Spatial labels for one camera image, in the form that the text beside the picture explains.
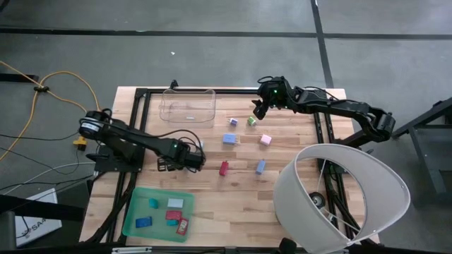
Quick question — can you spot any clear plastic bin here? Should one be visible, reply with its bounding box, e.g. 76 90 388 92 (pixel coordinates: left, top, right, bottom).
158 88 217 123

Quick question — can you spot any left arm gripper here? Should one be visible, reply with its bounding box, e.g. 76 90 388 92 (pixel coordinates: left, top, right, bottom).
157 140 206 173

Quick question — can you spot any red box with display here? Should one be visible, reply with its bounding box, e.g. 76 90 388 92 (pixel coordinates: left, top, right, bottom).
176 217 190 236

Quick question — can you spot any dark metal table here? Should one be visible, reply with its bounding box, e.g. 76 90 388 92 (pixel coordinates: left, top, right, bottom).
389 97 452 209

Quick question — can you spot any black aluminium table frame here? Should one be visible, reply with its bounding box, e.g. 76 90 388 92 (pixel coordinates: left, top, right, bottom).
80 86 379 246

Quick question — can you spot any white lamp shade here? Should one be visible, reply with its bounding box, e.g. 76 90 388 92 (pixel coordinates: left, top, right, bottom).
273 143 412 254

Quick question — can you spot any silver metal bracket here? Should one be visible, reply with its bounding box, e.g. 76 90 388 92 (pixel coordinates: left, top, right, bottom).
112 246 153 254

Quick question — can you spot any yellow extension cable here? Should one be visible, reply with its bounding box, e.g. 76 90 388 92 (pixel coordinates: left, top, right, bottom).
0 59 104 163

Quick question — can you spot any dark blue box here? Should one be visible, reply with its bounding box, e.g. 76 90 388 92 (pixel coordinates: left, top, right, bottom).
135 216 153 229

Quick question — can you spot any green plastic bin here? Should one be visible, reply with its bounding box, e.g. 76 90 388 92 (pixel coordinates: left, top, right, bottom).
121 186 196 243

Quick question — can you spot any white printed box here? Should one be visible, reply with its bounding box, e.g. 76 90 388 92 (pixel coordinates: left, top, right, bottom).
13 188 63 248

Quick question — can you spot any person's head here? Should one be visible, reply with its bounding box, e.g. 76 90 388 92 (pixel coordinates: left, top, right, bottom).
278 237 298 254

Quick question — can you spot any black floor bar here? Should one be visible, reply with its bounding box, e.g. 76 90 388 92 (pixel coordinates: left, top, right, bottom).
0 73 40 83

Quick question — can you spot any yellow black clamp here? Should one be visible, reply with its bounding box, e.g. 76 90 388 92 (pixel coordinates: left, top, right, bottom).
73 135 88 152

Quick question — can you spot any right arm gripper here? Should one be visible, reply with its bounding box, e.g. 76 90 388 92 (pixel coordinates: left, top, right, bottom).
251 76 289 121

